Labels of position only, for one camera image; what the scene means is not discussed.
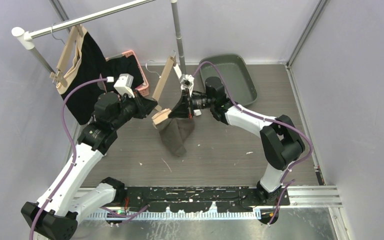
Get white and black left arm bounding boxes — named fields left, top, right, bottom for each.
left=21, top=90, right=158, bottom=240

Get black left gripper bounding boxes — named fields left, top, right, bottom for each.
left=111, top=89, right=157, bottom=130

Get white and metal clothes rack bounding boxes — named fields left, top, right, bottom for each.
left=11, top=0, right=186, bottom=78

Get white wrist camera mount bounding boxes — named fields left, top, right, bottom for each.
left=178, top=73, right=202, bottom=117
left=106, top=73, right=135, bottom=98

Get beige clip hanger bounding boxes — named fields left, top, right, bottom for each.
left=145, top=50, right=178, bottom=113
left=49, top=24, right=88, bottom=95

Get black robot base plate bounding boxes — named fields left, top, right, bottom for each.
left=107, top=186, right=282, bottom=213

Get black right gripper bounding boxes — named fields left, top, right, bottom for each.
left=168, top=88, right=214, bottom=120

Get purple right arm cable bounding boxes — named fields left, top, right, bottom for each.
left=191, top=60, right=314, bottom=227

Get pink perforated plastic basket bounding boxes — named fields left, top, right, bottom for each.
left=106, top=50, right=150, bottom=97

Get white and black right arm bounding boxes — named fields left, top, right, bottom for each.
left=168, top=75, right=305, bottom=206

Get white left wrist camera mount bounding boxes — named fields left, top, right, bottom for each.
left=106, top=73, right=135, bottom=98

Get grey-brown underwear with beige waistband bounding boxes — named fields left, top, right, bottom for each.
left=151, top=108, right=195, bottom=157

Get black underwear with beige waistband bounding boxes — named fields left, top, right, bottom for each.
left=55, top=31, right=113, bottom=126

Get black clothes in basket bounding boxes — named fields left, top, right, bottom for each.
left=102, top=55, right=144, bottom=88

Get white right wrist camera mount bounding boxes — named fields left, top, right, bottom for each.
left=178, top=73, right=202, bottom=117

